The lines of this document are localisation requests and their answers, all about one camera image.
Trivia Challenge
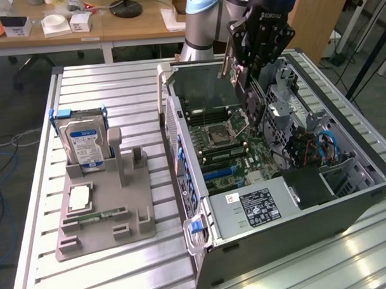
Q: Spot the grey power supply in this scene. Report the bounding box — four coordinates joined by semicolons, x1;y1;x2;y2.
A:
208;175;304;241

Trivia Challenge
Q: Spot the blue disk carrier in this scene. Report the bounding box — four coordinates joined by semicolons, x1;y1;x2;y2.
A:
47;103;110;147

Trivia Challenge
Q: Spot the grey parts rack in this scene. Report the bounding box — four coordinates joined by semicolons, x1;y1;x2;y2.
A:
50;125;158;264

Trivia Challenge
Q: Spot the grey floor cable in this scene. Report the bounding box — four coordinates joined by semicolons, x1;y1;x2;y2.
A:
0;125;41;149

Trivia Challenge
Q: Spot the white box with round insert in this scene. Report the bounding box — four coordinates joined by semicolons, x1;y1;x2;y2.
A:
41;14;72;39

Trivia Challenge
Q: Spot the brown cardboard box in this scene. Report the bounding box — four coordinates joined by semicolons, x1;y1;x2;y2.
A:
172;0;191;15

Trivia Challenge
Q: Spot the hard disk with blue label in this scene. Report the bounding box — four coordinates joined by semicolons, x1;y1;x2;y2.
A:
54;117;106;175

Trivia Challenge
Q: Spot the CPU socket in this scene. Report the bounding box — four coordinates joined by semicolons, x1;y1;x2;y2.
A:
206;122;231;145

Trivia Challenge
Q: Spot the black office chair base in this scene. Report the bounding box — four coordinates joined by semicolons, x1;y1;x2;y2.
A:
7;53;57;91

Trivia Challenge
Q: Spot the silver foil packet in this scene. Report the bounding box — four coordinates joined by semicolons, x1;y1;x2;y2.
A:
62;0;81;12

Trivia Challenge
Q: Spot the perforated metal disk bay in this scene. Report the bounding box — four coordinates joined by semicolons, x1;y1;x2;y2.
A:
260;83;311;146

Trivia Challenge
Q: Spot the metal socket cover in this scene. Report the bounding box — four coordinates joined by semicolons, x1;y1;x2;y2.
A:
226;112;249;138

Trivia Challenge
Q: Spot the green RAM stick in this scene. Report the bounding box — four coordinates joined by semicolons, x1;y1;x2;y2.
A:
203;145;248;162
62;207;127;225

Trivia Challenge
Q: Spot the blue floor cable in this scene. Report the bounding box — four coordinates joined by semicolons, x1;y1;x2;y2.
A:
0;140;25;269

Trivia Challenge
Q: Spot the white pedestal cabinet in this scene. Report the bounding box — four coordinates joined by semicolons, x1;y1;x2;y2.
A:
321;28;343;60

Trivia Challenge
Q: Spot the small white box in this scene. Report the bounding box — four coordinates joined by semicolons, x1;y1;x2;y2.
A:
69;11;93;34

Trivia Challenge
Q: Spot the red wire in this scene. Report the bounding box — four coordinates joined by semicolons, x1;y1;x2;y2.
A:
302;139;315;167

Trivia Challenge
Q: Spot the wooden cabinet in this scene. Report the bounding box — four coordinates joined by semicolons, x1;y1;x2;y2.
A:
283;0;356;66

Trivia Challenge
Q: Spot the blue expansion slot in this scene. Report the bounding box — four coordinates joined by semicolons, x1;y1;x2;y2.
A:
202;167;238;180

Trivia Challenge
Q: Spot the blue case latch tab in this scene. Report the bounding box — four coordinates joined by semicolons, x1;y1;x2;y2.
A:
188;219;205;236

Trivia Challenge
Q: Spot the graphics card with metal bracket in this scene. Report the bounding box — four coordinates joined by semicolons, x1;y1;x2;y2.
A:
220;37;267;131

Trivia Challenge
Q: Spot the beige case latch bar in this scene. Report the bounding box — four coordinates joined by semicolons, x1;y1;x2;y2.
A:
156;63;174;117

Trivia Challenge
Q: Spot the wooden office desk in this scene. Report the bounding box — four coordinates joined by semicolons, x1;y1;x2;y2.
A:
0;0;104;58
99;0;277;65

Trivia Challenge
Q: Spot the black open PC case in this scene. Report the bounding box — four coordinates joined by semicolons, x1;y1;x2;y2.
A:
156;47;386;289

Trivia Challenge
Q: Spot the black round lamp base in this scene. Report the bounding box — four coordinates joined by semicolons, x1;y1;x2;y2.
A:
109;0;144;18

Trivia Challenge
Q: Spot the white box with dark lid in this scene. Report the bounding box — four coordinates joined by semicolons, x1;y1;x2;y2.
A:
3;15;33;38

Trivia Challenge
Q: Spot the silver CPU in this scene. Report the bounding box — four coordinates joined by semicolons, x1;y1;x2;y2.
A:
67;186;91;212

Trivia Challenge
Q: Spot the blue wire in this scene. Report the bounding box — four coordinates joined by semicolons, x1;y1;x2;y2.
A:
316;130;342;166

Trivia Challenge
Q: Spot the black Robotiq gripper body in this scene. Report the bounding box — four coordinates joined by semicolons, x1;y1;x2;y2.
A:
243;0;301;42

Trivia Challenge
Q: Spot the white paper sheet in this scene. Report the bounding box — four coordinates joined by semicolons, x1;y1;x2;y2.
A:
160;7;187;33

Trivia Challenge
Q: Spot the black stand pole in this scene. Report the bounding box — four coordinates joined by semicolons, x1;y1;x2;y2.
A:
343;32;386;101

